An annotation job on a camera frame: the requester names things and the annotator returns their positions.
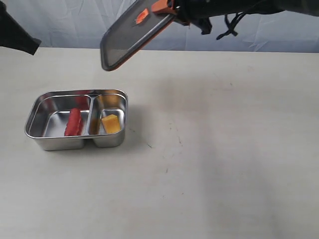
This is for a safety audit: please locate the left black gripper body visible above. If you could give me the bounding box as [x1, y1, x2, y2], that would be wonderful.
[0, 4, 41, 55]

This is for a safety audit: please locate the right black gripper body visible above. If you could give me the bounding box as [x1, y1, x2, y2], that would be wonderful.
[174, 0, 217, 35]

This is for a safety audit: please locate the dark transparent box lid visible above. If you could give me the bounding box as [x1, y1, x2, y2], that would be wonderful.
[100, 0, 174, 71]

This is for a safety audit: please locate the red toy sausage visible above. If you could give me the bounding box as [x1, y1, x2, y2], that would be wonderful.
[64, 108, 83, 136]

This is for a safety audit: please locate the yellow toy cheese wedge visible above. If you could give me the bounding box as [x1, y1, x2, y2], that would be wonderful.
[101, 114, 121, 134]

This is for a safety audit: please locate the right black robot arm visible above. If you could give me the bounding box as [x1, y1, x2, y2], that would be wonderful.
[151, 0, 319, 40]

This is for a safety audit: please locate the steel two-compartment lunch box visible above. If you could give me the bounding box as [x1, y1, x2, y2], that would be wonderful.
[24, 89, 128, 151]

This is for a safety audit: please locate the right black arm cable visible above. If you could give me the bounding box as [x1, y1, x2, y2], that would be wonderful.
[215, 4, 262, 40]

